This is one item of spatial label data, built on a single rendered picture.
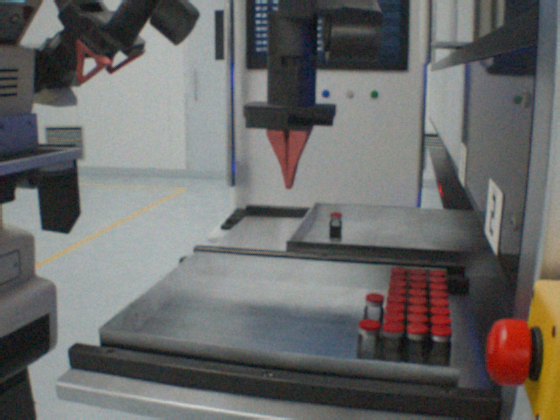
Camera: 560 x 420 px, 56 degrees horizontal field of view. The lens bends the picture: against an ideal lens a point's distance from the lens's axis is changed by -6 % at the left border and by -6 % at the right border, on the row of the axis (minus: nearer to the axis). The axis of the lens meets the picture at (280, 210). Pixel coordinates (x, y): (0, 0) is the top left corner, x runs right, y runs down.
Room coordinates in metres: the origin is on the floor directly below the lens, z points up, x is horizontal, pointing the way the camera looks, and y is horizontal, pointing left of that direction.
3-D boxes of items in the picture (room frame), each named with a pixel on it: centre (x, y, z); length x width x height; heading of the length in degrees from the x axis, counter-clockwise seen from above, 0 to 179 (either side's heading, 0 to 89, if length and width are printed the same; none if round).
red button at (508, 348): (0.29, -0.14, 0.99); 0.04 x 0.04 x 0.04; 77
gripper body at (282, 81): (0.65, -0.01, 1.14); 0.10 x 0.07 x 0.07; 81
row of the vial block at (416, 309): (0.54, -0.15, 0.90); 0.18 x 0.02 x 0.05; 166
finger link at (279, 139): (0.65, -0.02, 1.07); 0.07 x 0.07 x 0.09; 81
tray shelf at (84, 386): (0.73, -0.10, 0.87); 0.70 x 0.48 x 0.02; 167
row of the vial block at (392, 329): (0.55, -0.12, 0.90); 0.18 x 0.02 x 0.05; 166
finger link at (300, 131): (0.66, 0.00, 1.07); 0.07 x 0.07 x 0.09; 81
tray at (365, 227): (0.88, -0.20, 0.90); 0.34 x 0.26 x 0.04; 77
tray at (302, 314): (0.57, -0.02, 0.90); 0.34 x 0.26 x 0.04; 76
